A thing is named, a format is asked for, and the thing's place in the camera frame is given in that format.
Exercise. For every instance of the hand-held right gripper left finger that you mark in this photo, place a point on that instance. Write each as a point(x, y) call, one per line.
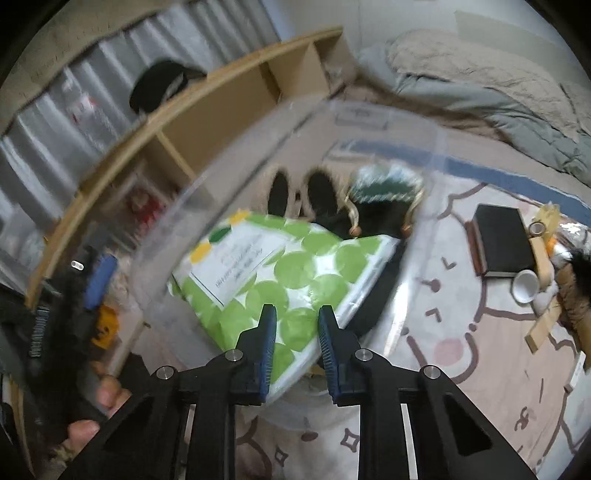
point(268, 350)

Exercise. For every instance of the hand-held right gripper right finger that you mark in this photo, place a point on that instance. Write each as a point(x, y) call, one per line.
point(330, 350)

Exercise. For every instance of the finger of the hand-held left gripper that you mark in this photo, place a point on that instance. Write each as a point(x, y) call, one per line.
point(99, 281)

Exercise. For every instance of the green dotted wipes pack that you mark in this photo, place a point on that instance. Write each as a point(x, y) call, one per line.
point(300, 267)

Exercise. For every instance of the clear plastic storage bin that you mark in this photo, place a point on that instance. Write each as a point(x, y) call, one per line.
point(369, 115)

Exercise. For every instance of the person's left hand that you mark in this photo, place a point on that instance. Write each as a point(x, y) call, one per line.
point(113, 392)

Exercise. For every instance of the bear printed rug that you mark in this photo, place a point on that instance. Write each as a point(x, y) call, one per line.
point(485, 369)

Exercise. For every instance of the grey curtain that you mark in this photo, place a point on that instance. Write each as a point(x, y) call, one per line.
point(60, 106)

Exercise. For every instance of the black book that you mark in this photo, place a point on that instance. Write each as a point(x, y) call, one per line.
point(503, 240)

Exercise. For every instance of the black hat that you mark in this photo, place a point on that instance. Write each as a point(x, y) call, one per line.
point(161, 85)

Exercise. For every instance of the white cup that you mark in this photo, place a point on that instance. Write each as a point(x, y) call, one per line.
point(526, 286)

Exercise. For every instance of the wooden shelf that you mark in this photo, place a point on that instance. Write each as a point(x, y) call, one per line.
point(221, 106)

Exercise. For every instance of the long wooden plank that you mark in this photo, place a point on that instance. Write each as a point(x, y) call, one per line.
point(545, 327)

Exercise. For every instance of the white plush ball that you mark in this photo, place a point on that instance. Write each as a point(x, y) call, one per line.
point(545, 300)

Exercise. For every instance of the tape roll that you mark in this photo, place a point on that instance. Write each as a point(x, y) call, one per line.
point(537, 229)

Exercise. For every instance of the yellow plastic bag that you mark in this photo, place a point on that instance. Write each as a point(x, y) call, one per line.
point(549, 221)

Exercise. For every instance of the brown fleece blanket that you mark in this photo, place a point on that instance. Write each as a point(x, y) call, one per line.
point(415, 108)

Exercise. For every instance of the silver shiny bag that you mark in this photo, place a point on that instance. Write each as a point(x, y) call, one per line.
point(572, 235)

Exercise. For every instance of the grey duvet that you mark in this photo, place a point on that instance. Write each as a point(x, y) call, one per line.
point(517, 124)

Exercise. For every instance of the left beige pillow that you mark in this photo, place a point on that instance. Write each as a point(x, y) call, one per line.
point(461, 64)

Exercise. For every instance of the beige pillow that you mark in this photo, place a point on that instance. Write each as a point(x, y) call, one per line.
point(579, 110)
point(461, 64)

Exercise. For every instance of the right beige pillow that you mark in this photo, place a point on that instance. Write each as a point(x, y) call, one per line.
point(579, 110)

